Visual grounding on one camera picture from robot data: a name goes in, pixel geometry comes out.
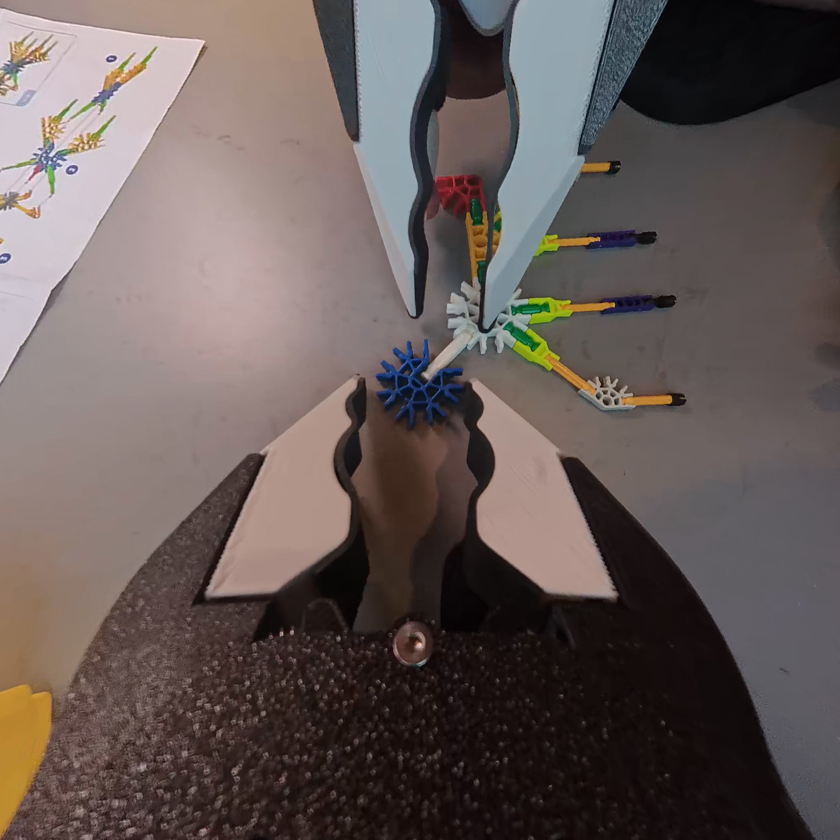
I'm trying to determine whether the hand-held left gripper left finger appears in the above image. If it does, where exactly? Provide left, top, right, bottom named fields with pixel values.
left=205, top=375, right=368, bottom=601

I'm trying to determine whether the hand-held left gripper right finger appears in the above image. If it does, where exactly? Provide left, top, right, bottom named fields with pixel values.
left=461, top=378, right=620, bottom=632

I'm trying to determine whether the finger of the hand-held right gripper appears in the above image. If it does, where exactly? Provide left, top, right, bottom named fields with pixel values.
left=478, top=0, right=616, bottom=331
left=353, top=0, right=452, bottom=321

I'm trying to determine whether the multicoloured construction toy model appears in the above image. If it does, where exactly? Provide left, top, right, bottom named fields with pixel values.
left=420, top=159, right=686, bottom=412

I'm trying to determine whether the blue snowflake connector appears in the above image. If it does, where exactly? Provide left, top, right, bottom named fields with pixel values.
left=375, top=339, right=467, bottom=427

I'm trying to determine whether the yellow plastic bin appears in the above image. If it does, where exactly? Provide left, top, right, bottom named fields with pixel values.
left=0, top=684, right=53, bottom=818

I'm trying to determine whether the grey desk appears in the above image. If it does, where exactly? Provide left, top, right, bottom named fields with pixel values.
left=0, top=0, right=840, bottom=840

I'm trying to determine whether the person's right hand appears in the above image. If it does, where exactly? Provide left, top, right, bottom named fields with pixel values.
left=438, top=29, right=513, bottom=99

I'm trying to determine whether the white instruction sheet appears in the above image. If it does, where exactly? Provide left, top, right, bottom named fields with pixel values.
left=0, top=7, right=206, bottom=385

